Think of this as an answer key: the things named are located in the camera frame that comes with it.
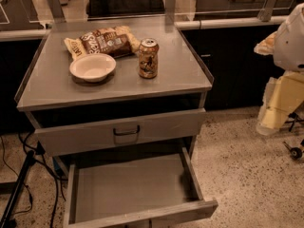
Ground grey metal drawer cabinet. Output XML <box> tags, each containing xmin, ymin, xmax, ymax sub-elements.
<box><xmin>17</xmin><ymin>28</ymin><xmax>212</xmax><ymax>150</ymax></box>

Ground white horizontal rail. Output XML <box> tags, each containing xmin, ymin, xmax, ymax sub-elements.
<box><xmin>0</xmin><ymin>15</ymin><xmax>287</xmax><ymax>42</ymax></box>

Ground grey top drawer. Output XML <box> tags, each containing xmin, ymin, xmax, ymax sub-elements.
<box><xmin>35</xmin><ymin>108</ymin><xmax>205</xmax><ymax>156</ymax></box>

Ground black floor cables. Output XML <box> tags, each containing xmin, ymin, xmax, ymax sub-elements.
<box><xmin>0</xmin><ymin>130</ymin><xmax>68</xmax><ymax>228</ymax></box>

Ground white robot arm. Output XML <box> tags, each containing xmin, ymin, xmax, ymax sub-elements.
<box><xmin>254</xmin><ymin>4</ymin><xmax>304</xmax><ymax>135</ymax></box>

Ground brown chip bag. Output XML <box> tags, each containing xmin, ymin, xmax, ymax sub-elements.
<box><xmin>64</xmin><ymin>26</ymin><xmax>140</xmax><ymax>60</ymax></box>

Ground orange drink can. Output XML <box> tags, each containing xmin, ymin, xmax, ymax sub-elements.
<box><xmin>139</xmin><ymin>38</ymin><xmax>159</xmax><ymax>79</ymax></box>

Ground grey open middle drawer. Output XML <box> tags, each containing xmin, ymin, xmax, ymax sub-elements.
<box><xmin>64</xmin><ymin>145</ymin><xmax>218</xmax><ymax>228</ymax></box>

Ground black drawer handle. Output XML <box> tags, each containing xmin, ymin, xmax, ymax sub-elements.
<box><xmin>113</xmin><ymin>125</ymin><xmax>141</xmax><ymax>136</ymax></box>

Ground wheeled cart base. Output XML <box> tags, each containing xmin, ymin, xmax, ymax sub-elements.
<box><xmin>282</xmin><ymin>111</ymin><xmax>304</xmax><ymax>161</ymax></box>

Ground grey metal post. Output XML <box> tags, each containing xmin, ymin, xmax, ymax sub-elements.
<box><xmin>257</xmin><ymin>0</ymin><xmax>276</xmax><ymax>22</ymax></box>
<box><xmin>47</xmin><ymin>0</ymin><xmax>66</xmax><ymax>23</ymax></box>
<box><xmin>165</xmin><ymin>0</ymin><xmax>176</xmax><ymax>25</ymax></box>

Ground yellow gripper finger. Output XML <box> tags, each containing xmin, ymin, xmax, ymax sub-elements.
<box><xmin>254</xmin><ymin>32</ymin><xmax>276</xmax><ymax>56</ymax></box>
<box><xmin>256</xmin><ymin>71</ymin><xmax>304</xmax><ymax>136</ymax></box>

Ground white paper bowl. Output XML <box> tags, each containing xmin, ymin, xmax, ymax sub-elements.
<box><xmin>69</xmin><ymin>53</ymin><xmax>116</xmax><ymax>83</ymax></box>

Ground black tripod leg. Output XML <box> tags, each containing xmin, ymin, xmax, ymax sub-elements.
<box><xmin>0</xmin><ymin>151</ymin><xmax>34</xmax><ymax>228</ymax></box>

